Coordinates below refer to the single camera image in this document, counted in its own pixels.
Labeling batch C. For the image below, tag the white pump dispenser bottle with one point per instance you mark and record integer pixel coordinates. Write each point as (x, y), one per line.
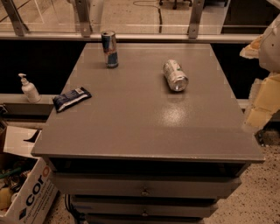
(29, 89)

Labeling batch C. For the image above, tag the blue silver energy drink can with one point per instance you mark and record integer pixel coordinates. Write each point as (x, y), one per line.
(108, 40)

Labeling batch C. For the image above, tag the metal railing post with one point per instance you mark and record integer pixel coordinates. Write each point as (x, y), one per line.
(18, 25)
(194, 24)
(82, 7)

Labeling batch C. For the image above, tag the metal railing post middle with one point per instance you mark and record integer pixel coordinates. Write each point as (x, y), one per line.
(82, 7)

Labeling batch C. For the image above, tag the grey drawer cabinet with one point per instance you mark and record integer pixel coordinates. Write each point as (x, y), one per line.
(188, 148)

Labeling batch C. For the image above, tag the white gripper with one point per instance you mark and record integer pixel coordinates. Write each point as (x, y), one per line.
(270, 48)

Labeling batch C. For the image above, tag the silver 7up can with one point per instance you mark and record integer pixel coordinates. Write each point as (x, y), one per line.
(175, 76)

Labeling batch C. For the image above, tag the dark blue snack packet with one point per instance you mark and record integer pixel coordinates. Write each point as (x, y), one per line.
(65, 101)

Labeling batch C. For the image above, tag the metal railing post left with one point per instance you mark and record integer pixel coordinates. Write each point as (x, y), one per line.
(18, 25)

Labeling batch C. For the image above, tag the metal railing post right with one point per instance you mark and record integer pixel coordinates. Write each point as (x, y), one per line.
(194, 24)

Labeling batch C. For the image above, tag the white cardboard box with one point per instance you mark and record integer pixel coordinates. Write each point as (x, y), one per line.
(27, 192)

